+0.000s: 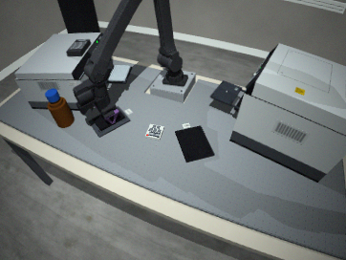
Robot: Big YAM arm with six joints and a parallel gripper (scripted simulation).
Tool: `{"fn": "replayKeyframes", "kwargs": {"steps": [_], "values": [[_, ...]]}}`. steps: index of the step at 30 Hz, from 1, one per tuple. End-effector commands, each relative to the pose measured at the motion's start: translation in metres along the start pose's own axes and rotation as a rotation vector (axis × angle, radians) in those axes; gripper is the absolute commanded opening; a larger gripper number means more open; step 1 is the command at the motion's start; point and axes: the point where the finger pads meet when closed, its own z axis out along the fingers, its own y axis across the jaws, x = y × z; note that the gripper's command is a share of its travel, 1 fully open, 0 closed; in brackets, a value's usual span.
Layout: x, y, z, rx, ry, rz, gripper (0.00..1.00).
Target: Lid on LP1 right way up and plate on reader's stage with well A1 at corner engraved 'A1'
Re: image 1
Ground brown bottle with blue cap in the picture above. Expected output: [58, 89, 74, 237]
[45, 89, 75, 128]

